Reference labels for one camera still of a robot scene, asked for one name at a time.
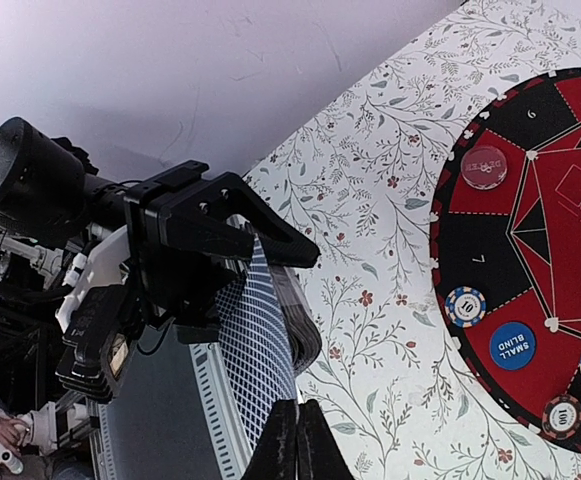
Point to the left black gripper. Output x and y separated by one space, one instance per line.
175 280

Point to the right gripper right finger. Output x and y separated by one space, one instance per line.
318 455

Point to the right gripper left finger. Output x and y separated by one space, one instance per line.
274 457

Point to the blue ten poker chip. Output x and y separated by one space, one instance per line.
465 306

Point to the blue small blind button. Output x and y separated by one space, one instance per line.
512 346

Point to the red hundred poker chip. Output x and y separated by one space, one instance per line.
561 417

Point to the clear red dealer button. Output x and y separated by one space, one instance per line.
484 167

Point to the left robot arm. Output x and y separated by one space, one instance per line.
50 192

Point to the person hand in background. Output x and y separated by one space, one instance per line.
11 431

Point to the round red black poker mat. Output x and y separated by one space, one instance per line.
519 244

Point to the aluminium front rail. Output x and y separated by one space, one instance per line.
174 418

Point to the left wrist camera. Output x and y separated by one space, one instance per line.
100 319

